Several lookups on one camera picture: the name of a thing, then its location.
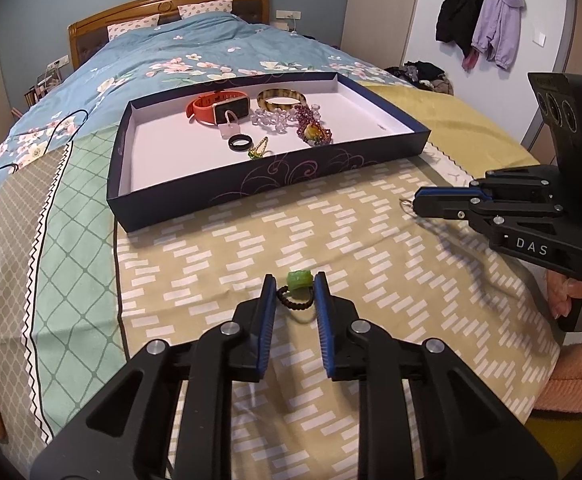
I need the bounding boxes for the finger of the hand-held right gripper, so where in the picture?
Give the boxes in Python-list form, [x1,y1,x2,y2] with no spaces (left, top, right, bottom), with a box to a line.
[413,189,564,241]
[417,166,554,204]

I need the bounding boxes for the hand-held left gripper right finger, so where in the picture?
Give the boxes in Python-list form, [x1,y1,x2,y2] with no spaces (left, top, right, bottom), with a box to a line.
[313,271,557,480]

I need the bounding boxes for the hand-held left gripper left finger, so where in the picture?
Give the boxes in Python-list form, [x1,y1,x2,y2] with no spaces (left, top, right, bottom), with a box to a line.
[30,274,278,480]

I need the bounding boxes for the green bead black cord bracelet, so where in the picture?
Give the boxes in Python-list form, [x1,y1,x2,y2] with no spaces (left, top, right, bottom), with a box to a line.
[276,270,317,311]

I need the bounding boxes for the purple beaded bracelet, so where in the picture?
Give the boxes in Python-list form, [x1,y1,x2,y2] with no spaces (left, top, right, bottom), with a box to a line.
[293,102,333,147]

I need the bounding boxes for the dark blue cardboard tray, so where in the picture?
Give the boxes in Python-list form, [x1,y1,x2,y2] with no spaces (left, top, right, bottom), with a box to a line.
[107,71,432,233]

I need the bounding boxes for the clear crystal bead bracelet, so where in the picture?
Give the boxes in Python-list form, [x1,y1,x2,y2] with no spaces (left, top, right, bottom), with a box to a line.
[250,107,297,133]

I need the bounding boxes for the pale pink charm with loop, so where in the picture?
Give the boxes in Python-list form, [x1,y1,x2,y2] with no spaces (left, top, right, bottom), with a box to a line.
[218,108,242,140]

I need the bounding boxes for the person's right forearm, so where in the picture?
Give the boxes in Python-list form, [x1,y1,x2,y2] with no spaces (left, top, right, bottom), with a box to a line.
[528,332,582,413]

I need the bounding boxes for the person's right hand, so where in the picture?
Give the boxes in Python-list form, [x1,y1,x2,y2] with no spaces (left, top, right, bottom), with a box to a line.
[546,267,582,318]

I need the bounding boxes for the yellow blanket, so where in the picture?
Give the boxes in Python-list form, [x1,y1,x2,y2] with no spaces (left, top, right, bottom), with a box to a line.
[366,82,542,181]

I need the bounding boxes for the beige cloth with white dashes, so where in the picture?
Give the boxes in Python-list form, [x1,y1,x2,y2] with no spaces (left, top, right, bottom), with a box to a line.
[113,152,562,480]

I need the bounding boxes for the pink garment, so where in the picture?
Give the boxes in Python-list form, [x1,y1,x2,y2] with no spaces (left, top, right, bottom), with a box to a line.
[461,45,482,72]

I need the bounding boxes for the lilac jacket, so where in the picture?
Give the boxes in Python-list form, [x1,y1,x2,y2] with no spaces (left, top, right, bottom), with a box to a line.
[471,0,526,70]

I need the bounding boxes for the pile of dark clothes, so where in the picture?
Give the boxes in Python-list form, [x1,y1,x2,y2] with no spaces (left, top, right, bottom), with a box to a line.
[383,60,454,96]

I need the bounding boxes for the black jacket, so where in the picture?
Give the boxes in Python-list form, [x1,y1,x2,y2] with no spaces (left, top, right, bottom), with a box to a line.
[435,0,487,58]

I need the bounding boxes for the green and gold brooch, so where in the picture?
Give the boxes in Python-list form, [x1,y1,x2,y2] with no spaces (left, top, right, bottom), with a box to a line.
[247,137,272,161]

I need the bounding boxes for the gold tortoiseshell bangle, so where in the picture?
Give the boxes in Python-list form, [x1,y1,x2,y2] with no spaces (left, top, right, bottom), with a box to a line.
[257,87,308,111]

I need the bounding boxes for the green and grey quilted blanket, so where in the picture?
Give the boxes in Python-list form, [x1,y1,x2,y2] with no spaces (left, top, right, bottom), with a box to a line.
[0,135,126,446]

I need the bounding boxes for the orange smart watch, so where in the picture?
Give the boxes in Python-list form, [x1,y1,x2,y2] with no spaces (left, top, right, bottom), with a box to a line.
[186,90,251,126]

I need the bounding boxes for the blue floral duvet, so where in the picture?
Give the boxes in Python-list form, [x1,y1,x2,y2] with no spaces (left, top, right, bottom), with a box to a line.
[0,12,407,241]

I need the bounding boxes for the white dotted pillow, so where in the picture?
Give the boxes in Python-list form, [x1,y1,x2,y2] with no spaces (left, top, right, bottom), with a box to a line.
[107,14,162,41]
[178,0,234,20]

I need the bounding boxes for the bedside table with clutter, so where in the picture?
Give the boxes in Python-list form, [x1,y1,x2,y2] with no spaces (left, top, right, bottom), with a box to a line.
[23,55,72,108]

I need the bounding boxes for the wooden bed headboard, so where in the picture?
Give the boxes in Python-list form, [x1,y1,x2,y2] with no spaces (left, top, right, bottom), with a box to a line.
[68,0,272,73]

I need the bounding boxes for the black cable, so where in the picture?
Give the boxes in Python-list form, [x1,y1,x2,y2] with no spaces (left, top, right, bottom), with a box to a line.
[0,110,89,241]

